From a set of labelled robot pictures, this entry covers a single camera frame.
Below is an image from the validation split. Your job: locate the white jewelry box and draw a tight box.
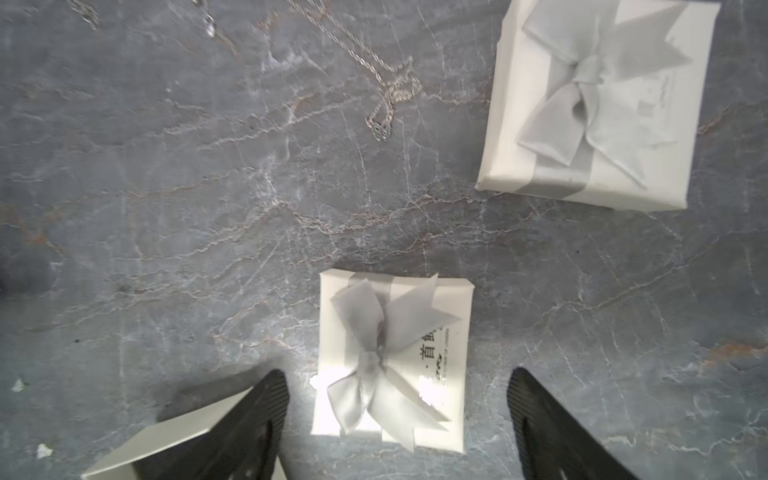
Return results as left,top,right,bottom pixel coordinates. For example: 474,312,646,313
476,1,720,212

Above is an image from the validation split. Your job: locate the white jewelry box lid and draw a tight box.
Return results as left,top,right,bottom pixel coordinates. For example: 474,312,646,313
311,269,474,453

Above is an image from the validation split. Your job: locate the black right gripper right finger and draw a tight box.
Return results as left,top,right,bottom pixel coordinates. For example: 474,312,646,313
507,367,637,480

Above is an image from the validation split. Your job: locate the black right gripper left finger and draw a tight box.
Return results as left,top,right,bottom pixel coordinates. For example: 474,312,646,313
173,369,290,480

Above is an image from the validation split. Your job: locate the white box base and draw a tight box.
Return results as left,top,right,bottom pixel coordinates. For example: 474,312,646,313
81,385,255,479

